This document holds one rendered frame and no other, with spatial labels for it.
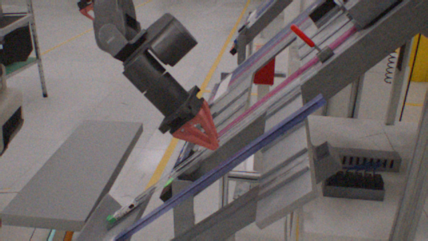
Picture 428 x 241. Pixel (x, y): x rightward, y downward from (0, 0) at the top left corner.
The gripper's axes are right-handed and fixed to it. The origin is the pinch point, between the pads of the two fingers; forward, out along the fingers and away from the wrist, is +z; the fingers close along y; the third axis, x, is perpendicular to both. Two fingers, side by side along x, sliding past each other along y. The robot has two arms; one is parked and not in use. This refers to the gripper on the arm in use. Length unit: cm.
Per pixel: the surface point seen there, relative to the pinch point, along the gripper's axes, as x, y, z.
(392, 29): -34.6, 15.9, 8.4
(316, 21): -23, 52, 6
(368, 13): -33.2, 19.9, 4.3
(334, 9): -29, 51, 6
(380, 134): -15, 72, 57
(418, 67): -56, 328, 163
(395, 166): -15, 46, 54
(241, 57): 26, 157, 17
